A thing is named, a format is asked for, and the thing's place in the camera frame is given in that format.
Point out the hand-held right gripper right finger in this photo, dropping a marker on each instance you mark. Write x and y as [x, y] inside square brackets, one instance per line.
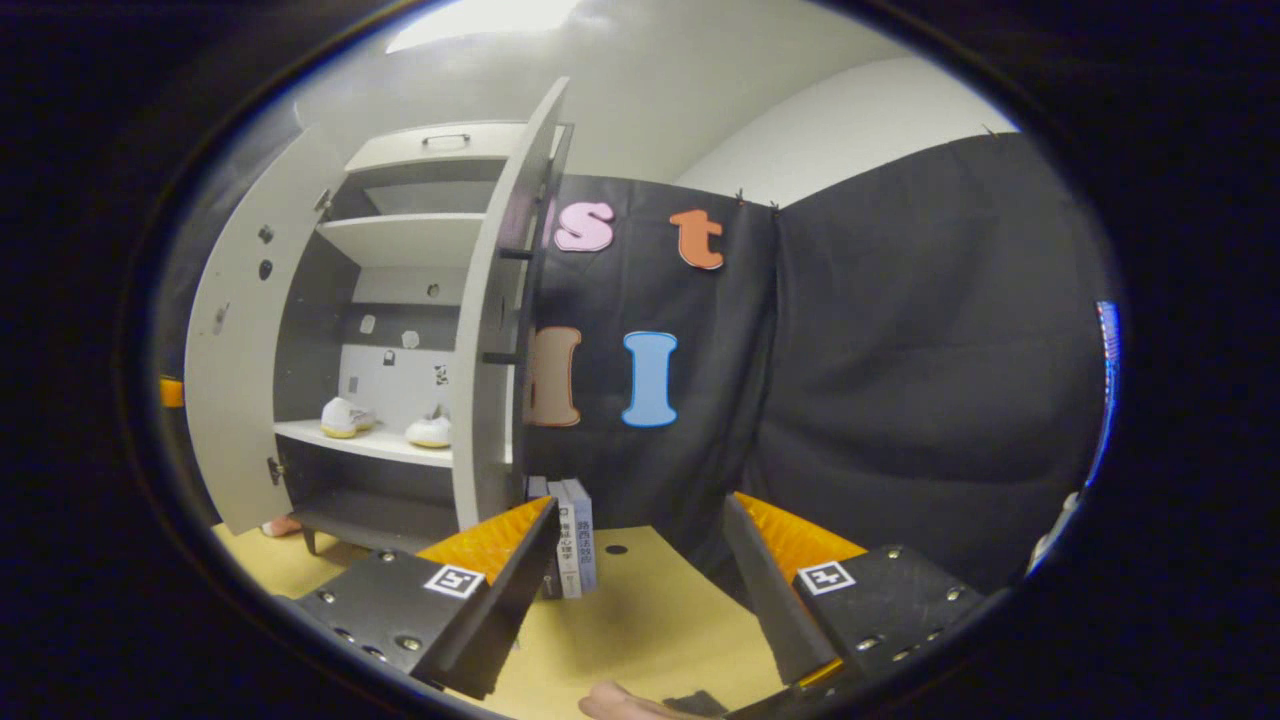
[770, 610]

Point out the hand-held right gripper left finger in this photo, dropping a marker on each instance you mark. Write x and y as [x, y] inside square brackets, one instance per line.
[515, 610]

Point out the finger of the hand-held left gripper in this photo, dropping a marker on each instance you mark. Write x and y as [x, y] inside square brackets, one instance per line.
[172, 392]

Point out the white cabinet door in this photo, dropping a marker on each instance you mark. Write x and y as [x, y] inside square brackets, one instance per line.
[240, 400]
[485, 400]

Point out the white shoe red blue stripes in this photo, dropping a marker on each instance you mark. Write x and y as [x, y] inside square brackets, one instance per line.
[345, 418]
[430, 432]

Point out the white shoe cabinet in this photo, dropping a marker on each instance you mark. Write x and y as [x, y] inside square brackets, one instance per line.
[400, 240]

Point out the white cabinet drawer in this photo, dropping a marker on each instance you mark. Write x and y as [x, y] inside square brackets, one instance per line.
[400, 152]

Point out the grey blue book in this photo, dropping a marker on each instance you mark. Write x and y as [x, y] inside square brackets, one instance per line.
[585, 540]

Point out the black backdrop cloth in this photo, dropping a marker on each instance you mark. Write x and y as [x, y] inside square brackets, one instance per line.
[900, 350]

